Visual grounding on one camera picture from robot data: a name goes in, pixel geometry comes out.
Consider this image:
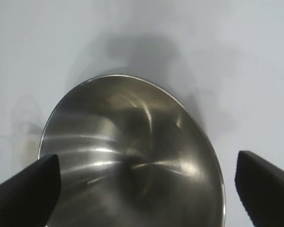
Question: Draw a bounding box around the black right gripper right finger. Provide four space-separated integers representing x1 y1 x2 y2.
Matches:
235 150 284 227

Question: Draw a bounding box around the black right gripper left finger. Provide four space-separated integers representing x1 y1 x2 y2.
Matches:
0 154 62 227

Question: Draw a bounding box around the stainless steel mixing bowl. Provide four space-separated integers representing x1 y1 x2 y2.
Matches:
37 74 227 227

